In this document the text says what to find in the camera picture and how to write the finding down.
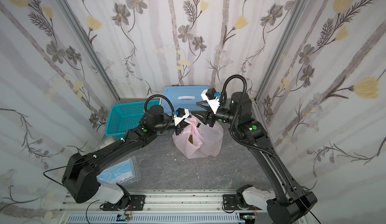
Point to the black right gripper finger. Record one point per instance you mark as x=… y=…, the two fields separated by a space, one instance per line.
x=204 y=105
x=201 y=115

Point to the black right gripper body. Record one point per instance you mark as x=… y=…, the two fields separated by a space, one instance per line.
x=210 y=117

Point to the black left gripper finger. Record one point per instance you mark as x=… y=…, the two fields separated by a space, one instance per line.
x=179 y=129
x=187 y=116

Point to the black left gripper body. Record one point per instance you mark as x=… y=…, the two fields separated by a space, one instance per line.
x=180 y=124

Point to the pink plastic bag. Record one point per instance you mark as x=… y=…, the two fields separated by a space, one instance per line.
x=207 y=140

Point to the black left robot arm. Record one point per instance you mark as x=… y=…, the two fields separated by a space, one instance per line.
x=81 y=174

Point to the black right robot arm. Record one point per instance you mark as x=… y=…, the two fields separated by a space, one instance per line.
x=288 y=201

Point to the bag of white contents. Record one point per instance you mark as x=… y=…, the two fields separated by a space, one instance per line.
x=107 y=141

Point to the blue lidded storage box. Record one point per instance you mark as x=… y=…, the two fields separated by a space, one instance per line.
x=185 y=96

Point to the teal plastic basket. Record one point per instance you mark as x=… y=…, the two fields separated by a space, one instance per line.
x=123 y=117

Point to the packet of blue face masks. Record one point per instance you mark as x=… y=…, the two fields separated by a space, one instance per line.
x=125 y=172

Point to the small green circuit board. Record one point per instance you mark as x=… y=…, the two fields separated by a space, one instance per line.
x=124 y=218

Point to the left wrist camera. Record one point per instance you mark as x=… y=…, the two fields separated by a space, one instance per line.
x=178 y=115

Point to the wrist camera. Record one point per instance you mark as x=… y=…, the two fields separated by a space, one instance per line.
x=178 y=115
x=213 y=98

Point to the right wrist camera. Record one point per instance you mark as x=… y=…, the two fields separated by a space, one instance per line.
x=213 y=98

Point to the aluminium mounting rail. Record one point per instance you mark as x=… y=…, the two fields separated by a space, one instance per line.
x=169 y=202

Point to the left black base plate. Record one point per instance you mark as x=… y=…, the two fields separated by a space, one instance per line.
x=133 y=202

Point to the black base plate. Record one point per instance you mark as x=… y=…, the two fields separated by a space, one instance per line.
x=133 y=202
x=230 y=203

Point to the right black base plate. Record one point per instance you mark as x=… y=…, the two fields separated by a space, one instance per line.
x=230 y=203

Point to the white slotted cable duct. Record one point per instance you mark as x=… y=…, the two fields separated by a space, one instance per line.
x=214 y=218

